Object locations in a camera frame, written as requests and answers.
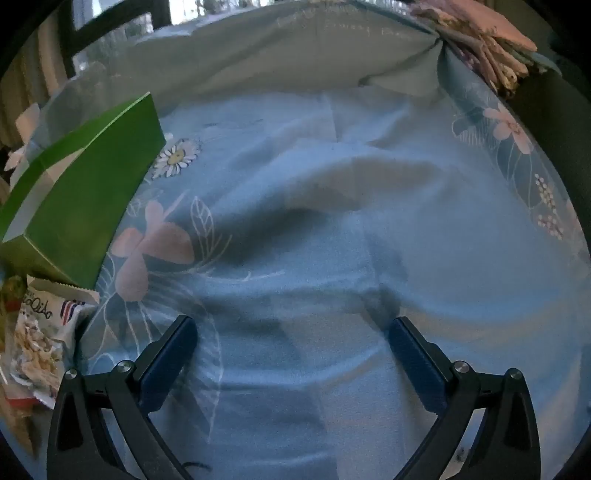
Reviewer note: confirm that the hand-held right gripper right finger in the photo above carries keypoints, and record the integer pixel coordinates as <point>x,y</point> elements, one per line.
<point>415,364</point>

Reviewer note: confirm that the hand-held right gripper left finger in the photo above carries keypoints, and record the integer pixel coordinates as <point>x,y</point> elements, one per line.
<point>166,364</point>

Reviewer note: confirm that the white popcorn snack packet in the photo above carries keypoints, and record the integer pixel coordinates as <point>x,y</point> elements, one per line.
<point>37,332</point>

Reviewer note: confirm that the green cardboard box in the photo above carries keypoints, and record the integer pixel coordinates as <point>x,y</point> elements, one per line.
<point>83,207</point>

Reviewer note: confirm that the blue floral blanket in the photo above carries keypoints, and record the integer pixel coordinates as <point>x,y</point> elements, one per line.
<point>323,230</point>

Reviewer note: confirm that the beige curtain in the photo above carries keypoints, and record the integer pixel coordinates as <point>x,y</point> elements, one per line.
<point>32,83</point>

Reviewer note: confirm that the folded floral cloth pile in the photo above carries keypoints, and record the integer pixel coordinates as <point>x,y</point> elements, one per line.
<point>485,41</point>

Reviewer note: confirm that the black window frame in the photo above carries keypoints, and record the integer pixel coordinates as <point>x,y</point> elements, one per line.
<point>161,11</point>

